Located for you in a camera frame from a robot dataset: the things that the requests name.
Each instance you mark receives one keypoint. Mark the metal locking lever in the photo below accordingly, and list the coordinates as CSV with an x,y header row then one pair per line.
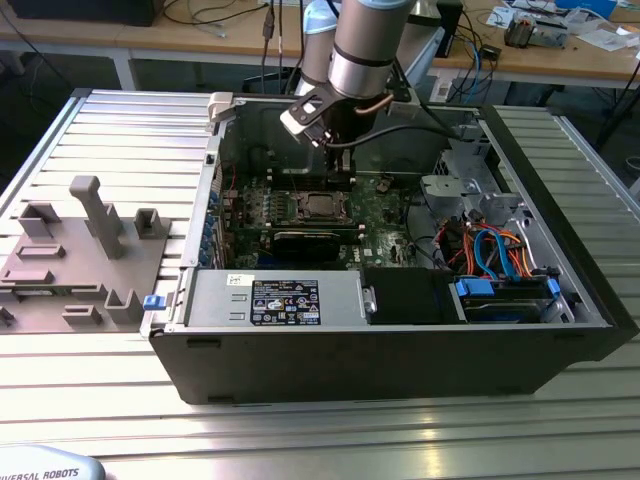
x,y
294,181

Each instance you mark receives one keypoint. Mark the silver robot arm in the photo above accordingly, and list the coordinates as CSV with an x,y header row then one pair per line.
x,y
365,40

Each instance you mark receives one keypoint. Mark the CPU socket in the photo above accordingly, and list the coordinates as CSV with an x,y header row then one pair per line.
x,y
299,219

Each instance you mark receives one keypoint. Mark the CPU cooler heat sink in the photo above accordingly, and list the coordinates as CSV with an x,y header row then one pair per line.
x,y
520,32

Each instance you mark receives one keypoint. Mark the copper coloured bent tube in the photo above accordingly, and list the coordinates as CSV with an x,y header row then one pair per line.
x,y
372,106

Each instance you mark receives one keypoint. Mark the round silver coin battery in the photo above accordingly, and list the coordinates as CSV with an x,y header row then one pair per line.
x,y
383,186

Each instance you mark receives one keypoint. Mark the green motherboard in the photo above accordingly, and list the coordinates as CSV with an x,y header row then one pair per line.
x,y
385,240

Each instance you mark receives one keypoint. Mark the silver metal drive cage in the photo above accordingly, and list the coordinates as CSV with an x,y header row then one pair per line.
x,y
450,187

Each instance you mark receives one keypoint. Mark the black graphics card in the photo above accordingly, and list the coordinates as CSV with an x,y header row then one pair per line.
x,y
305,245

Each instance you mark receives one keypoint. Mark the grey plastic case latch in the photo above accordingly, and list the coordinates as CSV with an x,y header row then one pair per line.
x,y
220,105

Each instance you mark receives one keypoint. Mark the black upright box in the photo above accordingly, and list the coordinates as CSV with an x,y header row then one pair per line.
x,y
450,25

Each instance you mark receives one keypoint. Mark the small black box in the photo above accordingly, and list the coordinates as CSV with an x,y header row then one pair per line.
x,y
491,52

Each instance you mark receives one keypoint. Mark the blue card retainer clips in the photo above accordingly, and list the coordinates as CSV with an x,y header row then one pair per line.
x,y
206,245

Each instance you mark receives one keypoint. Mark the hard disk in blue carrier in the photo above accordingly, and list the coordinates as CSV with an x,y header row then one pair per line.
x,y
470,290

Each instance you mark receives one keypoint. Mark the grey power supply unit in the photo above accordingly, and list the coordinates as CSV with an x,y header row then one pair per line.
x,y
220,300

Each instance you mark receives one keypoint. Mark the wooden desk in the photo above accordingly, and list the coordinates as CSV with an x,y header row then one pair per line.
x,y
550,62
150,35

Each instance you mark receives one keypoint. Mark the grey metal disk drive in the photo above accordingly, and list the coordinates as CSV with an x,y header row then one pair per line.
x,y
550,35

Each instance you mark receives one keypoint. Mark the black grey PC case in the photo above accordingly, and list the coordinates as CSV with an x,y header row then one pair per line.
x,y
350,370

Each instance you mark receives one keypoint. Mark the blue case latch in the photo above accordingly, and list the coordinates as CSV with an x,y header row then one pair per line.
x,y
153,302

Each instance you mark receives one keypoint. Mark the blue box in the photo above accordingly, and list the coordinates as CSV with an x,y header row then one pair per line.
x,y
585,6

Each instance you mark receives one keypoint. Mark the white paper sheets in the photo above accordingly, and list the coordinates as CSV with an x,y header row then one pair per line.
x,y
607,37

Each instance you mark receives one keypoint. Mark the black monitor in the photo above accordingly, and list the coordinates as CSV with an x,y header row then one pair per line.
x,y
85,12

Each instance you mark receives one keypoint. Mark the grey parts rack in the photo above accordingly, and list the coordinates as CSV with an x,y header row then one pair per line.
x,y
75,280

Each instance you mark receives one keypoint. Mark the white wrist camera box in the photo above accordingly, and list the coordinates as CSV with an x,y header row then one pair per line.
x,y
295,122
402,102

